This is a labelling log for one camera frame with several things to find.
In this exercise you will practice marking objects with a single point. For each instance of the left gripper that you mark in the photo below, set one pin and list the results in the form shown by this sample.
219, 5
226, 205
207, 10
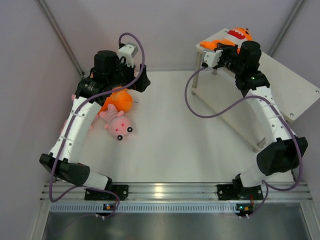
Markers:
128, 68

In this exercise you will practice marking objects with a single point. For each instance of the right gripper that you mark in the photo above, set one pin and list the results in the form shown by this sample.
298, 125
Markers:
229, 48

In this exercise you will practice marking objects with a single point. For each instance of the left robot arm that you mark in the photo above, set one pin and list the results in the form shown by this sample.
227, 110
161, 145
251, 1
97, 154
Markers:
62, 161

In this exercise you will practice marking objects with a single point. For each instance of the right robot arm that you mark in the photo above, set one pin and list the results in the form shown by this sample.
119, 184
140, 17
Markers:
283, 150

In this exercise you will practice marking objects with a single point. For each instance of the white two-tier shelf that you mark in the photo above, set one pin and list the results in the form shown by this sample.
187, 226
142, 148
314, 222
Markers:
292, 93

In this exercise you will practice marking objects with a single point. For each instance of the pink striped plush centre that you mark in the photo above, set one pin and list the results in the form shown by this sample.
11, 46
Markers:
116, 123

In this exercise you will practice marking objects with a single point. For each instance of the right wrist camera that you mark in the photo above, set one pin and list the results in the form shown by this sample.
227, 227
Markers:
211, 58

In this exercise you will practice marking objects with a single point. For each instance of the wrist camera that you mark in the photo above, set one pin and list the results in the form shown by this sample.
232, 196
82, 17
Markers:
126, 54
211, 58

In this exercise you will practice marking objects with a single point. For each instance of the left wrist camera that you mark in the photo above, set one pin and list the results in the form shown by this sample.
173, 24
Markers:
126, 54

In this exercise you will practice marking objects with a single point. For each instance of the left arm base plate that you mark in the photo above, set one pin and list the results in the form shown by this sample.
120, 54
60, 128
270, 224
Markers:
106, 192

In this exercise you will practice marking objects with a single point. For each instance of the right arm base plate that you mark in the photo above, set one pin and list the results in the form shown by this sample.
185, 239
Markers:
238, 192

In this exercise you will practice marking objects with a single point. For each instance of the aluminium rail frame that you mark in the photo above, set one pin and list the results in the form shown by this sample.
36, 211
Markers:
195, 191

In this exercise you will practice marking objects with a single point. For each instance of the white slotted cable duct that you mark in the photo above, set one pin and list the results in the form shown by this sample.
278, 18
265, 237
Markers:
145, 208

